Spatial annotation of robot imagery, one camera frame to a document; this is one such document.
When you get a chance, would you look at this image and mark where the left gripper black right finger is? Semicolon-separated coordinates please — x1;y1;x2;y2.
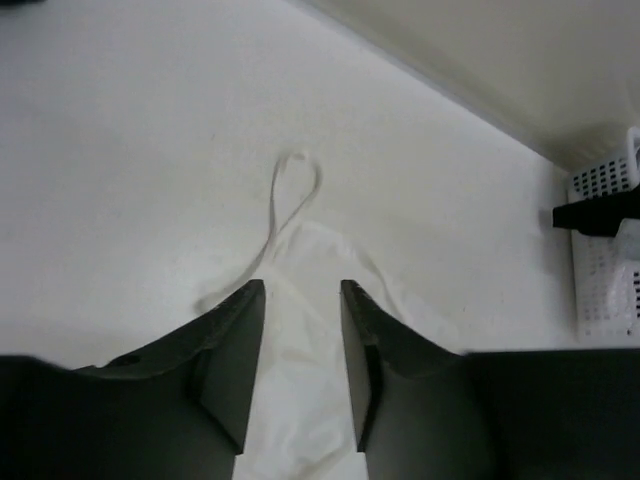
341;280;639;479

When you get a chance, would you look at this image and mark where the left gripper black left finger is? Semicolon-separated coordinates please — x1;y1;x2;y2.
1;280;265;479

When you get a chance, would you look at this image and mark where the white tank top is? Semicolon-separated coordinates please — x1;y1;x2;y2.
197;152;461;479

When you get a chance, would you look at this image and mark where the crumpled black tank top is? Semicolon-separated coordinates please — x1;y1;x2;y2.
552;187;639;238

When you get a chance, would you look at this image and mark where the white plastic laundry basket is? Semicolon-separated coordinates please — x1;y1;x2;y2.
567;127;639;346

